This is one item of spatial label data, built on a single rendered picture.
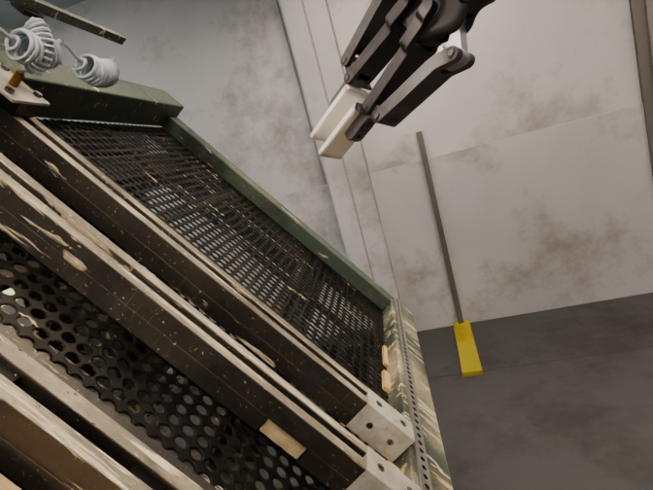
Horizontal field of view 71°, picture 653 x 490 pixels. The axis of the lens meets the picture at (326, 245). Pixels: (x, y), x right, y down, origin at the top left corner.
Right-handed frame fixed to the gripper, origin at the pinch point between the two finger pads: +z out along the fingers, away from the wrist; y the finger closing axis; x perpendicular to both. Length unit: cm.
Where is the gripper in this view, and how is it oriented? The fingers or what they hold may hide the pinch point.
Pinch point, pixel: (342, 123)
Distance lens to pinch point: 49.2
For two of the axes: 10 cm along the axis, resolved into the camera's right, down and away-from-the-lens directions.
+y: -3.6, -8.3, 4.4
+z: -5.3, 5.6, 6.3
